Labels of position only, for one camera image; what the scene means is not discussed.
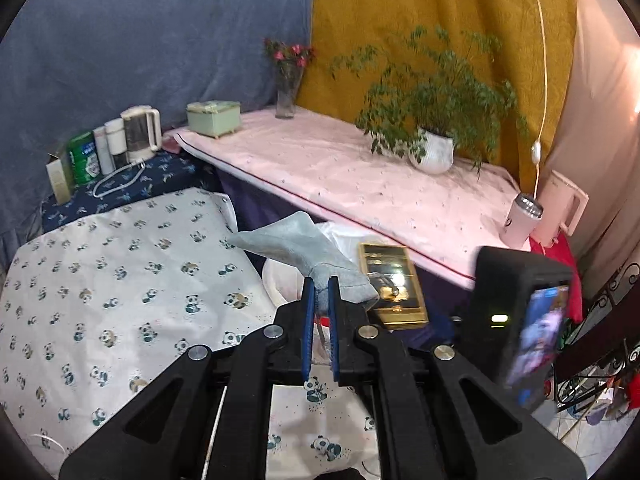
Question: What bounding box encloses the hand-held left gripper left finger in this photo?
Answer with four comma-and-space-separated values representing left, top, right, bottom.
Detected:
59, 276, 317, 480

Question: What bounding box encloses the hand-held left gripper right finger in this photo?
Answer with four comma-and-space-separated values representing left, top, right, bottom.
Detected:
327, 276, 586, 480

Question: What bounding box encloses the gold box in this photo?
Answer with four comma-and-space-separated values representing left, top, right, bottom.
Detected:
357, 242, 431, 331

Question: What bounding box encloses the grey cloth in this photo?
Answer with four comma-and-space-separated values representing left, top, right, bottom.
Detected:
227, 211, 381, 311

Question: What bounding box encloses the pink insulated cup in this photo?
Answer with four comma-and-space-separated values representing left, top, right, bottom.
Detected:
501, 192, 545, 249

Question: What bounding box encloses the red cloth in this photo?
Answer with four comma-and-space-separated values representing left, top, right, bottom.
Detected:
530, 232, 586, 326

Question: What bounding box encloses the black metal rack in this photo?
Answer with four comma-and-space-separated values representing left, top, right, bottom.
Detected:
552, 260, 640, 412

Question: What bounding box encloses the pink electric kettle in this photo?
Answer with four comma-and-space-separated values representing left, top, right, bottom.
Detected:
532, 170, 590, 247

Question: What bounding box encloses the pink tablecloth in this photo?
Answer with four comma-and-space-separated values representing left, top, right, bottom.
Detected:
165, 107, 533, 291

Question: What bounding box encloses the potted green plant white pot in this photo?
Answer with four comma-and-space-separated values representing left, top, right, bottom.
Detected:
330, 25, 528, 177

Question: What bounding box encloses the panda printed sheet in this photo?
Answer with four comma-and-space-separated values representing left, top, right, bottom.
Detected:
0, 187, 382, 480

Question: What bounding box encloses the navy printed cloth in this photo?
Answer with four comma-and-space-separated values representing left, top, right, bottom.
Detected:
40, 150, 221, 234

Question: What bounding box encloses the beige curtain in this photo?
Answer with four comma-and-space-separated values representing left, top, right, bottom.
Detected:
542, 0, 640, 302

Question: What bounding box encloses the glass vase with pink flowers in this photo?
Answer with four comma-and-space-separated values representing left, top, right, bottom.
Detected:
263, 37, 316, 120

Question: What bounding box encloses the pale green box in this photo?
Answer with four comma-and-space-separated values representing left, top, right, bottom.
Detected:
186, 101, 243, 139

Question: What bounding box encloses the white juicer jug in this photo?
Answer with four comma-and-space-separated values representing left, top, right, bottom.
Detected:
120, 105, 162, 164

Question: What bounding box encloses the pale slim bottle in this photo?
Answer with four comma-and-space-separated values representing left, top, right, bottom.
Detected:
93, 127, 112, 174

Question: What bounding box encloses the white bottle black base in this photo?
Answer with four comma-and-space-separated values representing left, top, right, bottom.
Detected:
104, 118, 126, 171

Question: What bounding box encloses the green canister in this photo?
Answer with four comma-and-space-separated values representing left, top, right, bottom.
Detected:
67, 131, 104, 186

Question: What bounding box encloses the beige carton box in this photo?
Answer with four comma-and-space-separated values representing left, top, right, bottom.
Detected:
46, 151, 76, 206

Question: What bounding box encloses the yellow cloth backdrop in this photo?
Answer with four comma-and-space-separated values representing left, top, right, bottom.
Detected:
295, 0, 579, 196

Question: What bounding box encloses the blue cloth backdrop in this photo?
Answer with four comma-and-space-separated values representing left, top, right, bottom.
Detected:
0, 0, 316, 261

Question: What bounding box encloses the white cord with switch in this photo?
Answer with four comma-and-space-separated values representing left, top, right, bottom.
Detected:
529, 0, 551, 202

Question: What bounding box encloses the looped white cable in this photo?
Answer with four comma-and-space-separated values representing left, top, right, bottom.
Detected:
92, 157, 147, 200

